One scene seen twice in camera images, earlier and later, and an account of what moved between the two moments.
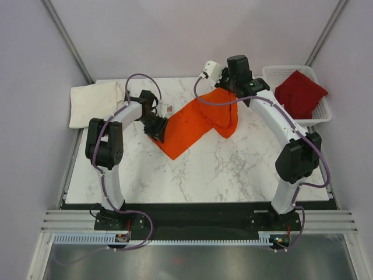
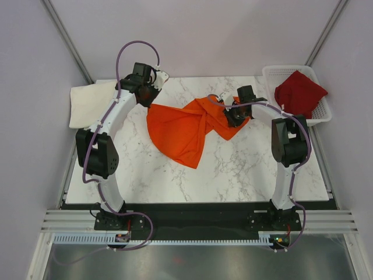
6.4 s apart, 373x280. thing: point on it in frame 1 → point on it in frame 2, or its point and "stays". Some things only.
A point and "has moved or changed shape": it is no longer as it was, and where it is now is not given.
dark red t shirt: [299, 94] stays
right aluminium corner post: [324, 33] stays
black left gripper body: [154, 125] → [151, 93]
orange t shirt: [193, 125] has moved or changed shape
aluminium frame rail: [313, 221] stays
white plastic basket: [274, 75] stays
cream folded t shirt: [97, 101] stays
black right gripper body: [225, 83] → [235, 115]
